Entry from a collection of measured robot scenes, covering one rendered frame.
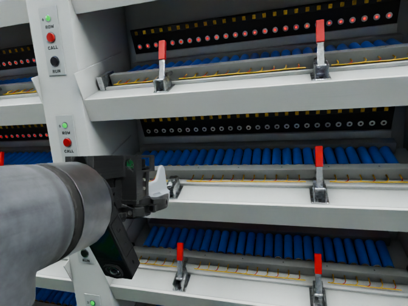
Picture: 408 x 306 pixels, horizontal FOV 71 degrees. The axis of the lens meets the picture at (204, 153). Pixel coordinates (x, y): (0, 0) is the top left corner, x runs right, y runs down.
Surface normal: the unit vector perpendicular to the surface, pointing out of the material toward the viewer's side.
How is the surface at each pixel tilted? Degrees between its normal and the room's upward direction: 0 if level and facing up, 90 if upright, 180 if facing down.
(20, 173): 32
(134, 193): 79
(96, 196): 74
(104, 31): 90
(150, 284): 19
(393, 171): 109
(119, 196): 90
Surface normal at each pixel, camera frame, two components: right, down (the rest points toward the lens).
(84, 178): 0.65, -0.73
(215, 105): -0.23, 0.50
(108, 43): 0.96, -0.01
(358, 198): -0.14, -0.86
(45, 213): 0.93, -0.26
